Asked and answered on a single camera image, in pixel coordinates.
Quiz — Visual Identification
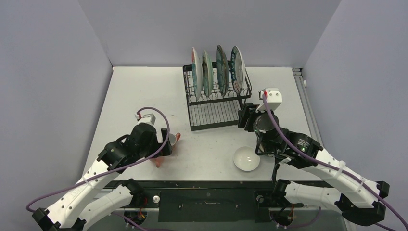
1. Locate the large pink mug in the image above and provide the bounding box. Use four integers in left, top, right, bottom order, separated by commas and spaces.
149, 156, 164, 168

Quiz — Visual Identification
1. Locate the dark bowl beige inside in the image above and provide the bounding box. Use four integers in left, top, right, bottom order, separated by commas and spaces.
255, 143, 275, 156

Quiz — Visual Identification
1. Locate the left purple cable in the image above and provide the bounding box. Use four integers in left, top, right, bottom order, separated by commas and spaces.
26, 106, 171, 214

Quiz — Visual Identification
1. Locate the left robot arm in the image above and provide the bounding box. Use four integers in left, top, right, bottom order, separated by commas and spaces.
32, 122, 172, 231

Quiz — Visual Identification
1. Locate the green rimmed white plate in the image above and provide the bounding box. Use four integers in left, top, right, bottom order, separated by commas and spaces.
230, 46, 246, 95

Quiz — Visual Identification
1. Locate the blue glazed plate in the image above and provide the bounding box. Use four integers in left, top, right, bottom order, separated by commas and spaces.
216, 45, 229, 97

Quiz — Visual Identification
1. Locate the red and blue plate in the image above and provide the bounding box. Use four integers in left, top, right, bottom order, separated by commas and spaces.
191, 47, 203, 99

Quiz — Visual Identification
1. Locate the white bowl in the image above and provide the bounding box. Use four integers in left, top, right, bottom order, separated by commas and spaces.
233, 146, 260, 172

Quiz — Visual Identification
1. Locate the aluminium rail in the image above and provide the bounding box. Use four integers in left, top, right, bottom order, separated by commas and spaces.
292, 68, 323, 144

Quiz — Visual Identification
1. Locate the black wire dish rack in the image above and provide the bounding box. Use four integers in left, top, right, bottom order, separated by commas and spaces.
182, 62, 252, 131

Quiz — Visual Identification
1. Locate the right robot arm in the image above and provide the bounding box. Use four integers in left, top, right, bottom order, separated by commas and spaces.
238, 103, 389, 226

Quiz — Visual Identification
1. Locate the small pink mug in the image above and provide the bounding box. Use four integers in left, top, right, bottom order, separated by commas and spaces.
168, 133, 181, 147

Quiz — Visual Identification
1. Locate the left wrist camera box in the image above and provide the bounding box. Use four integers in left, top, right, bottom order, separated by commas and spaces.
135, 113, 156, 126

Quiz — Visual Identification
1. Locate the light teal flower plate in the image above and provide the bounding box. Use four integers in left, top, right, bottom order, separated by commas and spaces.
202, 50, 214, 98

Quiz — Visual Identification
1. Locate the black base panel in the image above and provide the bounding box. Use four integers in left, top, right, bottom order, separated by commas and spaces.
118, 180, 321, 225

